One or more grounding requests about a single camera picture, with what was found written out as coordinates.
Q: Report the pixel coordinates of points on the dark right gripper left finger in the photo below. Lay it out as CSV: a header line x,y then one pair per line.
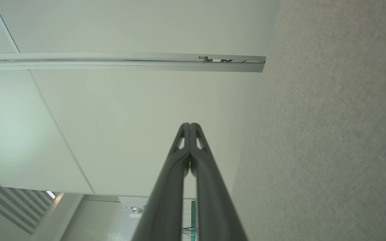
x,y
166,207

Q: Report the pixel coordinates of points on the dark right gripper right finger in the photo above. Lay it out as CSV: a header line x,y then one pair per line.
x,y
213,214

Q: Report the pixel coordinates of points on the green glass panel edge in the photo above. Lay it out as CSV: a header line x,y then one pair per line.
x,y
193,214

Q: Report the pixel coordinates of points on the round ceiling spotlight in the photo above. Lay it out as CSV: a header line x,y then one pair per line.
x,y
136,210

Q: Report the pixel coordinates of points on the white linear ceiling light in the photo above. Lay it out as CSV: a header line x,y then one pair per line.
x,y
50,194

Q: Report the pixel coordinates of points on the white slatted ceiling panel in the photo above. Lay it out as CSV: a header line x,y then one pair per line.
x,y
8,204

